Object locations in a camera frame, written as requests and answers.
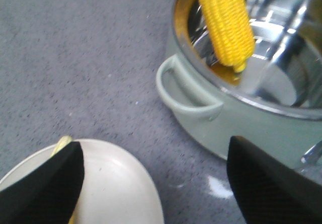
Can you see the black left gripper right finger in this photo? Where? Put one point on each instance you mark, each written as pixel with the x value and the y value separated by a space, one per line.
pixel 266 190

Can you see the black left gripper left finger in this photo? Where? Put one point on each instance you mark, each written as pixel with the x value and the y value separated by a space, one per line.
pixel 49 193

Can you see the pale-tipped corn cob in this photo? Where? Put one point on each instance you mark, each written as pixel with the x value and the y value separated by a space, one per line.
pixel 60 145

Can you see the yellow corn cob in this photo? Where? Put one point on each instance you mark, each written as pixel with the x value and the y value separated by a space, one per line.
pixel 230 32

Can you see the white round plate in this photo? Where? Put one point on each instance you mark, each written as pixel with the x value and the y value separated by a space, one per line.
pixel 116 187

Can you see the sage green electric cooker pot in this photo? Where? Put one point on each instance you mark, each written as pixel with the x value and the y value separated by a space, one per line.
pixel 275 102

